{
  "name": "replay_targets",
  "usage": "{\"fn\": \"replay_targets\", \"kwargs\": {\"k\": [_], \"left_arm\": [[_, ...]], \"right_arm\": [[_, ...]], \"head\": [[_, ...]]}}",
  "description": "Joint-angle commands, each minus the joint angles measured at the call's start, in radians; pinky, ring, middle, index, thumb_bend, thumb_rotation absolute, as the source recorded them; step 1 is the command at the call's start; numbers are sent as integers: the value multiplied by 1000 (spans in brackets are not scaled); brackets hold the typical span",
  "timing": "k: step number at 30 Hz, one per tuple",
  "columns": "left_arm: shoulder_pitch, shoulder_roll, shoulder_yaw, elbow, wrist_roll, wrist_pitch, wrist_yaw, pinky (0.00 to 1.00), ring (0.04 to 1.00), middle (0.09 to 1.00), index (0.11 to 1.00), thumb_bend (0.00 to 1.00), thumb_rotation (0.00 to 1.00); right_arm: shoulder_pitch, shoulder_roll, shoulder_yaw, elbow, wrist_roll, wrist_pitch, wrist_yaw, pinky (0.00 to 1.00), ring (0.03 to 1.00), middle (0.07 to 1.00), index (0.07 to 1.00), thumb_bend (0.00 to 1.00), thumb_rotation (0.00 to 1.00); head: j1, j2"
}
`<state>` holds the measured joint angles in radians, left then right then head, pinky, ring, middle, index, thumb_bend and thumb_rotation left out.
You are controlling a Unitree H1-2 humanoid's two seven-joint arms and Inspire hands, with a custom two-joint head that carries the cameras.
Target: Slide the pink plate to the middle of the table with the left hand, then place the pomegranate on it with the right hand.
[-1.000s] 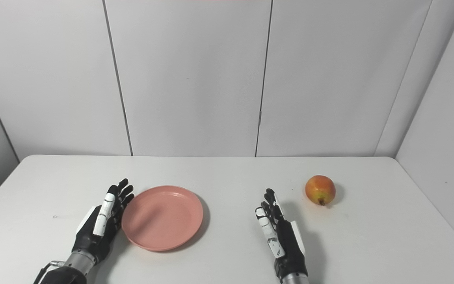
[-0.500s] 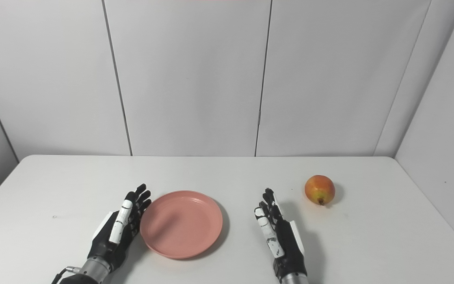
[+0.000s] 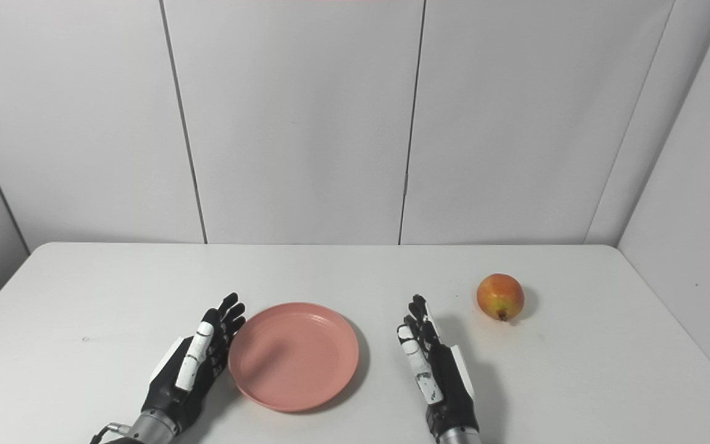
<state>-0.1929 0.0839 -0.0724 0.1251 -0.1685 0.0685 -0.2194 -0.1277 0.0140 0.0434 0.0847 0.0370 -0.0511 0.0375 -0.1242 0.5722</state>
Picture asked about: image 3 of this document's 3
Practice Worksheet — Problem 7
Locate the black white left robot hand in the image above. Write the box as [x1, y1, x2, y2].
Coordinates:
[141, 292, 247, 436]

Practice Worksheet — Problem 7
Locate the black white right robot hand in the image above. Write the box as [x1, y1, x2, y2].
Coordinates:
[396, 294, 481, 440]

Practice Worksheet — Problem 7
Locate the red-yellow apple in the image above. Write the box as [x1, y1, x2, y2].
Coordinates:
[476, 273, 525, 322]

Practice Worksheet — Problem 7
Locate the pink round plate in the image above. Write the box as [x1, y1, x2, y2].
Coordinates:
[228, 302, 360, 413]

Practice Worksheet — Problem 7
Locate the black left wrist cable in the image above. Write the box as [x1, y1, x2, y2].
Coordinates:
[89, 422, 131, 444]

